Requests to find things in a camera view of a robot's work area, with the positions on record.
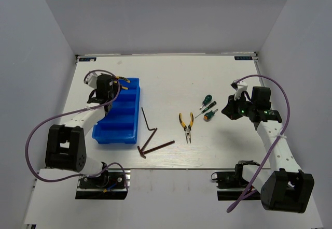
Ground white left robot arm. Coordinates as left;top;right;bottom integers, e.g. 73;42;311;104
45;74;121;187

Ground black table label left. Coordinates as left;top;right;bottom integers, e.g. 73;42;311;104
78;57;96;62

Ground black table label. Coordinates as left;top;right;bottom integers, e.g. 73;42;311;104
234;56;253;61
78;57;96;62

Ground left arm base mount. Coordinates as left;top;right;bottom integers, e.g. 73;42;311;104
75;169;130;200

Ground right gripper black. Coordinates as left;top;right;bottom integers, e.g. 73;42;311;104
222;93;256;120

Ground black table label right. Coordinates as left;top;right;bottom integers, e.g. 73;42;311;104
234;56;253;61

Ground yellow needle-nose pliers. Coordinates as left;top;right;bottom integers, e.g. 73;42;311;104
178;112;194;144

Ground blue compartment bin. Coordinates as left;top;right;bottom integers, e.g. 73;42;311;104
92;77;141;144

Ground long brown hex key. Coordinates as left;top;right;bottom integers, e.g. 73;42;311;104
141;107;158;131

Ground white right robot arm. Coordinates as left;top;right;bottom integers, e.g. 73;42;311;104
220;84;314;213

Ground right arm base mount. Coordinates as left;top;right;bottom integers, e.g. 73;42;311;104
211;160;259;201

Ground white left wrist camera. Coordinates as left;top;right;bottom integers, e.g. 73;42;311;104
84;73;98;89

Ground green stubby flathead screwdriver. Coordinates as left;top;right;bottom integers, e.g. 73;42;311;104
199;94;212;110

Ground slim black-green precision screwdriver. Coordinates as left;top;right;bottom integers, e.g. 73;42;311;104
196;101;217;118

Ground green stubby orange-capped screwdriver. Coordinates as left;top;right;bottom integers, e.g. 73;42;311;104
203;109;218;121

